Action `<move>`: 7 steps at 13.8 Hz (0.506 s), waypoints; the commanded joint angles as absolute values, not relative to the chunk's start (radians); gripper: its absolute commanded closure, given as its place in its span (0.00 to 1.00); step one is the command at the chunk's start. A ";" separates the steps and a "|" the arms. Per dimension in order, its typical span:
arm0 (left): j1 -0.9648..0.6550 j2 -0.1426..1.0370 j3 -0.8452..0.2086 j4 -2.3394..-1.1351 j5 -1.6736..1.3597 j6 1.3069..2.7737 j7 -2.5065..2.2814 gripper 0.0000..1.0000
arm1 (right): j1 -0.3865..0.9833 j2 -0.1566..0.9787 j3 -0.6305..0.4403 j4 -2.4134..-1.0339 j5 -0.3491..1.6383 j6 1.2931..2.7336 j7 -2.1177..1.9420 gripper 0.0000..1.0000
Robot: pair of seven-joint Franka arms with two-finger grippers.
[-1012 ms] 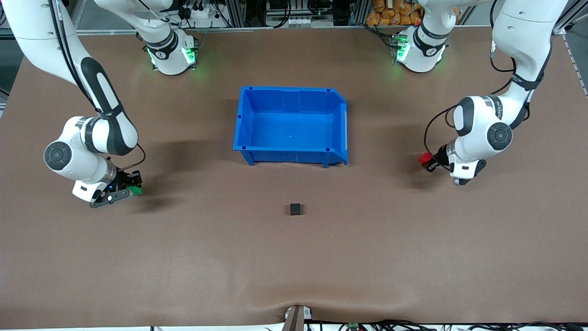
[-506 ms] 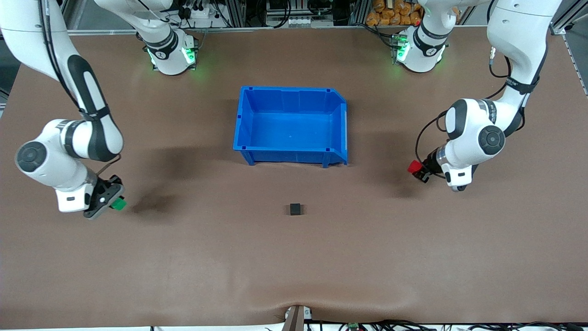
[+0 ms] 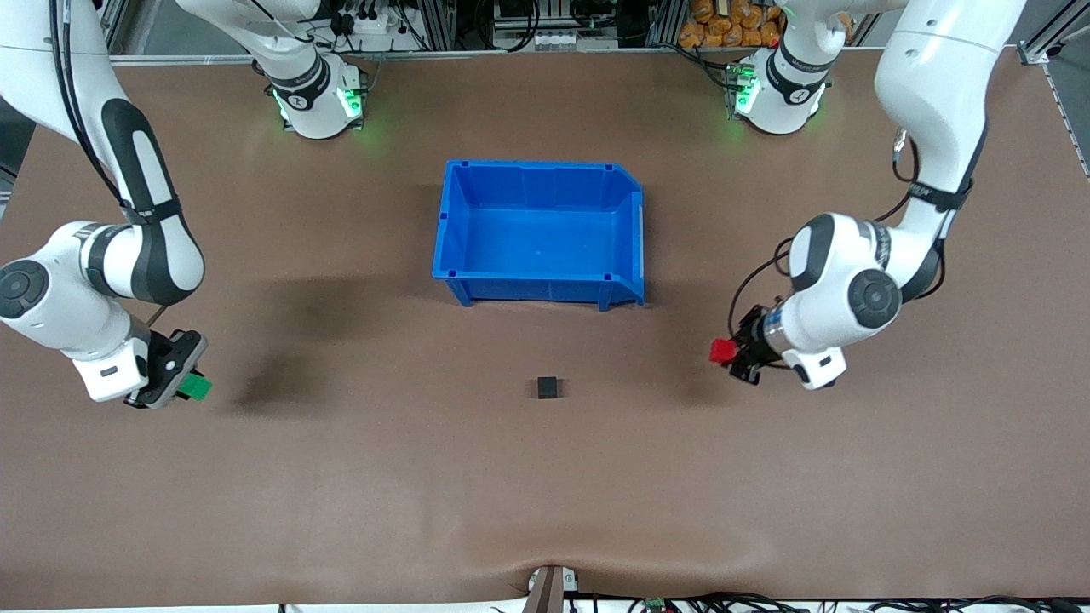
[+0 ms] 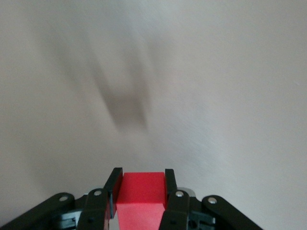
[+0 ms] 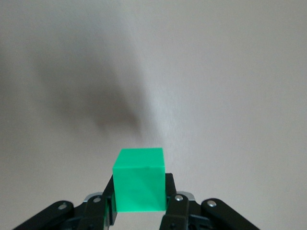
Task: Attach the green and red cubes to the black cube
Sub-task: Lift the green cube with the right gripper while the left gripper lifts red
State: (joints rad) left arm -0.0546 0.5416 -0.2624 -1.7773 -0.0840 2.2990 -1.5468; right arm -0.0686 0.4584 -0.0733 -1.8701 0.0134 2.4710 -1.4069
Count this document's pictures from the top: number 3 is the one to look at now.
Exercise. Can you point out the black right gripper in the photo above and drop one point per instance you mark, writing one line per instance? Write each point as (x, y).
(156, 351)

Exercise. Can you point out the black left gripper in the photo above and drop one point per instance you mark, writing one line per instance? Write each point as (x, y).
(749, 338)

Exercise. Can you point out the small red cube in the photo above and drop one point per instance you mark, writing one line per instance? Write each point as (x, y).
(722, 351)

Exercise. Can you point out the small green cube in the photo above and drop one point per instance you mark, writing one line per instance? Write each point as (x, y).
(197, 388)

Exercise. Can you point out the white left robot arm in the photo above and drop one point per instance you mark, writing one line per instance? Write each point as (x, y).
(851, 298)

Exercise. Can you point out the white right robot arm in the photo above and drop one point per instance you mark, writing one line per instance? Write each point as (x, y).
(51, 298)

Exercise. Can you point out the small black cube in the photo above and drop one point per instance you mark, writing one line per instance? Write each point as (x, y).
(547, 388)

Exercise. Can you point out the blue plastic storage bin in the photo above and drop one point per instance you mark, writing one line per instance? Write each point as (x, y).
(536, 238)

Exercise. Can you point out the brown table mat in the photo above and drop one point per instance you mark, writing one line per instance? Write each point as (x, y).
(426, 511)

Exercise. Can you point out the orange snack packets pile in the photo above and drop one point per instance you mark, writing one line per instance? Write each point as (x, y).
(715, 30)

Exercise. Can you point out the black electronics box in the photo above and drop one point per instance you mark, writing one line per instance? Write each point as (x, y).
(519, 10)

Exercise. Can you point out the white power strip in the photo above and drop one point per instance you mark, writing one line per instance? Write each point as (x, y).
(375, 25)

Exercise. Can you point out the silver table edge rail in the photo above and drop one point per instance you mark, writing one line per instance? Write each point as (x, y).
(596, 51)

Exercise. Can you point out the aluminium frame post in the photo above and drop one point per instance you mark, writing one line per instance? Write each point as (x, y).
(438, 21)
(662, 21)
(1052, 42)

